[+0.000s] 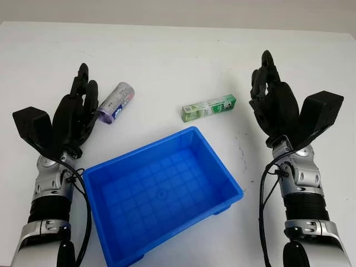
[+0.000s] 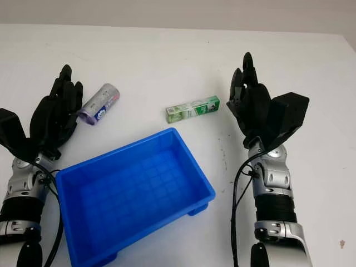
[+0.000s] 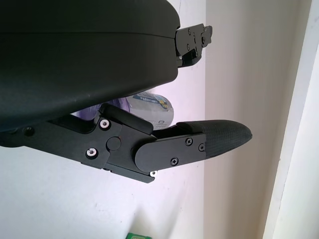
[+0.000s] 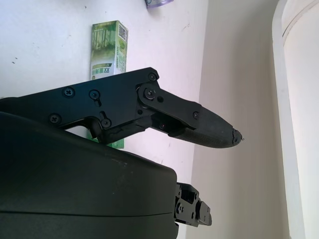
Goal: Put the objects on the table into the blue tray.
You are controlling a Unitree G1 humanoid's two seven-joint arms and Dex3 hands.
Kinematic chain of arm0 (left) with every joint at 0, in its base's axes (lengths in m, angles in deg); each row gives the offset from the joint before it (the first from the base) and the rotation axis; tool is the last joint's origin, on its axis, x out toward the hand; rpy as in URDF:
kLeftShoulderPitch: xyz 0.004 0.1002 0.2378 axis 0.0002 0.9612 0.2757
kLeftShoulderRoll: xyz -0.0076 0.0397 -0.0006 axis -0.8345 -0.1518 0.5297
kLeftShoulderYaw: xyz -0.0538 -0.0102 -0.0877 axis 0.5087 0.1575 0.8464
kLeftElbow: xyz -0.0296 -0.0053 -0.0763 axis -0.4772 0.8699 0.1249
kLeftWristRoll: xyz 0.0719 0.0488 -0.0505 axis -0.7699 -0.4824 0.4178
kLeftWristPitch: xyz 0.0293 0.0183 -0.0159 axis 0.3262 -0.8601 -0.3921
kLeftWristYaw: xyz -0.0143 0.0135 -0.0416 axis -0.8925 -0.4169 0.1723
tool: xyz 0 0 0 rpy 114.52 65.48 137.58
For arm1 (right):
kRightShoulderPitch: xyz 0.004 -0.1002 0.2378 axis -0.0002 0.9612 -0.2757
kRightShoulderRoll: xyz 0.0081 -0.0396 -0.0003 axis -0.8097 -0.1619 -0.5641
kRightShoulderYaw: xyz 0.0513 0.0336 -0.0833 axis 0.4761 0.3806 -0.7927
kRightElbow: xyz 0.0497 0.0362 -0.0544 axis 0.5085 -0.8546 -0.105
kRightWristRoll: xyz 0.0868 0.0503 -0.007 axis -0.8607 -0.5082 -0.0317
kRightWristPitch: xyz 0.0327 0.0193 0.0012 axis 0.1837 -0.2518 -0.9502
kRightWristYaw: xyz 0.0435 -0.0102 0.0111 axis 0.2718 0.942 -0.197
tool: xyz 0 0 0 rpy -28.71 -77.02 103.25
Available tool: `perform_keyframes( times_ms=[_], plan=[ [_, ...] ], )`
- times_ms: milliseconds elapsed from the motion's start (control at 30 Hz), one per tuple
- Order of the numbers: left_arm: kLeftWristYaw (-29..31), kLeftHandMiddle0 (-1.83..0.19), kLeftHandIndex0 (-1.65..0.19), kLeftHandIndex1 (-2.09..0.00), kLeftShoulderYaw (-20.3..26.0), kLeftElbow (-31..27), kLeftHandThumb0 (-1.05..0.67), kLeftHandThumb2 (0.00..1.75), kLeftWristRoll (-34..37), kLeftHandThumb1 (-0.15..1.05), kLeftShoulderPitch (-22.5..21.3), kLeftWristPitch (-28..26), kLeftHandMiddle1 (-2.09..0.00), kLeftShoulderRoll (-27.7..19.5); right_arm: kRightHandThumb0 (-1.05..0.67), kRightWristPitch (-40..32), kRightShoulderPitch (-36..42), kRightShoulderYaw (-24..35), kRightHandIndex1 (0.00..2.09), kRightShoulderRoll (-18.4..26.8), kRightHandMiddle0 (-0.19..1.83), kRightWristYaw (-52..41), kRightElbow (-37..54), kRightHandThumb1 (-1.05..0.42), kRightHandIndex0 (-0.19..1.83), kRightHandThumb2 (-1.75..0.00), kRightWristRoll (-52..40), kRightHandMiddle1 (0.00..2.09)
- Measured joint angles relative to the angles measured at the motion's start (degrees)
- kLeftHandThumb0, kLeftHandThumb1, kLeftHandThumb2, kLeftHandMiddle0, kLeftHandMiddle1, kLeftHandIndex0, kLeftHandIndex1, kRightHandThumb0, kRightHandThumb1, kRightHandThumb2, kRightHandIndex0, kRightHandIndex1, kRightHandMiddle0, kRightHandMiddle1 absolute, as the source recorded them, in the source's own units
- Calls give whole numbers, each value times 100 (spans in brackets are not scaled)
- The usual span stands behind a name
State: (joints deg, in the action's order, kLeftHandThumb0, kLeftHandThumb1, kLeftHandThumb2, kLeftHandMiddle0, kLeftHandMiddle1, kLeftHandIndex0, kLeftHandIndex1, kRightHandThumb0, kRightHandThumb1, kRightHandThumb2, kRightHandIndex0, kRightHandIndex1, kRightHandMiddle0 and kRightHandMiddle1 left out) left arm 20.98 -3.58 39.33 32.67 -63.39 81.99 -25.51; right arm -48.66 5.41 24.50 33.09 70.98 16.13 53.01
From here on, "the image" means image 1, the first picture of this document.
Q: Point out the blue plastic tray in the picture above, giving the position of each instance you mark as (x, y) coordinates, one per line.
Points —
(161, 194)

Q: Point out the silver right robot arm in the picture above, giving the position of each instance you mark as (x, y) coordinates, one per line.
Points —
(306, 194)

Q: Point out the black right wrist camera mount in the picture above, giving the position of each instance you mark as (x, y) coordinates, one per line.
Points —
(320, 116)

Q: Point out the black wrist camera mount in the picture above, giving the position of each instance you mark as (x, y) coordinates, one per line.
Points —
(34, 128)
(320, 116)

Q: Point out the silver purple drink can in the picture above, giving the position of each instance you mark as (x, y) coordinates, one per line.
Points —
(116, 104)

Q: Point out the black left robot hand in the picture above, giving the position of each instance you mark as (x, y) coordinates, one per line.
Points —
(71, 111)

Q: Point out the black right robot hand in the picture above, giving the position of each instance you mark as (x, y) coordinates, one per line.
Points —
(278, 108)

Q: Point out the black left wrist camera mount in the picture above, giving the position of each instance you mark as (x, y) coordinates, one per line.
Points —
(34, 128)

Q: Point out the green chewing gum pack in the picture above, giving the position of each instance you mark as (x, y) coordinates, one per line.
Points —
(208, 108)

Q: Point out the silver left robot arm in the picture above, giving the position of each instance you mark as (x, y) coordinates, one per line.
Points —
(47, 189)

